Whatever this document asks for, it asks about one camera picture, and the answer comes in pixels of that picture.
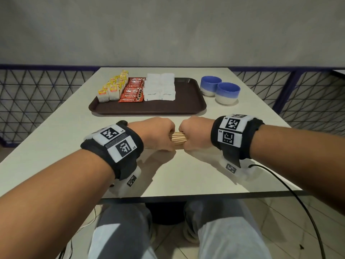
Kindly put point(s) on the person's left hand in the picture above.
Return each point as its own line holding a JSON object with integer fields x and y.
{"x": 153, "y": 134}

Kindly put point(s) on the person's right hand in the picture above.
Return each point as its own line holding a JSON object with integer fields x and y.
{"x": 196, "y": 134}

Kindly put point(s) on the bundle of wooden stir sticks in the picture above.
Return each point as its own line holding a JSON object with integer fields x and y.
{"x": 178, "y": 138}

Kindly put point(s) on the brown plastic tray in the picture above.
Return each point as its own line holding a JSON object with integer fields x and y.
{"x": 161, "y": 107}

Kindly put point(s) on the row of white sugar packets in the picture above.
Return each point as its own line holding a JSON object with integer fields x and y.
{"x": 151, "y": 95}
{"x": 167, "y": 94}

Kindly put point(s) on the row of red coffee sachets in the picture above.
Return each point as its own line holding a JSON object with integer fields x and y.
{"x": 132, "y": 94}

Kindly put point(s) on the row of white tea bags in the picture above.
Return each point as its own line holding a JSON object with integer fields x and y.
{"x": 113, "y": 95}
{"x": 102, "y": 97}

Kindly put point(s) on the person's right forearm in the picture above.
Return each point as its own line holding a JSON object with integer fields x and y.
{"x": 302, "y": 159}

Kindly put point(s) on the person's left forearm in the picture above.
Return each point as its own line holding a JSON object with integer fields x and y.
{"x": 48, "y": 202}

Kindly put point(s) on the person's white shoe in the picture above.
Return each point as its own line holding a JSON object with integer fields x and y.
{"x": 191, "y": 234}

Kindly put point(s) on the person's grey trousers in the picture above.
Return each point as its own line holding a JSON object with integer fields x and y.
{"x": 124, "y": 234}

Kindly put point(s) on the blue and white bowl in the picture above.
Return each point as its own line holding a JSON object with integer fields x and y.
{"x": 210, "y": 83}
{"x": 227, "y": 91}

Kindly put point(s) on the purple metal mesh railing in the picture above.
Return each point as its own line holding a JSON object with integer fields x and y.
{"x": 40, "y": 99}

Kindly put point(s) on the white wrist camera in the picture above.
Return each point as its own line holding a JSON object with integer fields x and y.
{"x": 126, "y": 186}
{"x": 242, "y": 173}

